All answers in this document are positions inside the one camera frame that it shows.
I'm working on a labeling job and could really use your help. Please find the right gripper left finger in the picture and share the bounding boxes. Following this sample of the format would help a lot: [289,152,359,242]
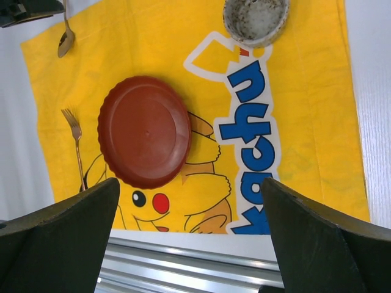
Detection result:
[1,178,120,292]

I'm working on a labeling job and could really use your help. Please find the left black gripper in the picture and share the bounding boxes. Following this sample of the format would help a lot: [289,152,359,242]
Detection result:
[1,0,65,28]

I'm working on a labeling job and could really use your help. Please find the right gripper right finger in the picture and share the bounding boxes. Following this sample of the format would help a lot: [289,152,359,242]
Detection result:
[261,178,390,292]

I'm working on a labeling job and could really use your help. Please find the gold spoon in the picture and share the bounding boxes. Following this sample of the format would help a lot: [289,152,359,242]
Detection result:
[57,0,75,58]

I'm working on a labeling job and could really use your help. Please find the gold fork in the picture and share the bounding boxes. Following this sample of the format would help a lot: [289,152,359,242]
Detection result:
[61,109,86,191]

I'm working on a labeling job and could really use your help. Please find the yellow Pikachu placemat cloth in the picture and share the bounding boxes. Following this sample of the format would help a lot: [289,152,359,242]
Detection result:
[21,1,370,235]

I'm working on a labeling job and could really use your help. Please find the red round plate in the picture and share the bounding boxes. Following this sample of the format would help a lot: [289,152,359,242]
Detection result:
[97,76,191,189]

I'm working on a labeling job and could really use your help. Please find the aluminium mounting rail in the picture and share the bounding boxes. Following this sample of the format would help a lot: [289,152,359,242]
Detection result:
[95,237,284,292]

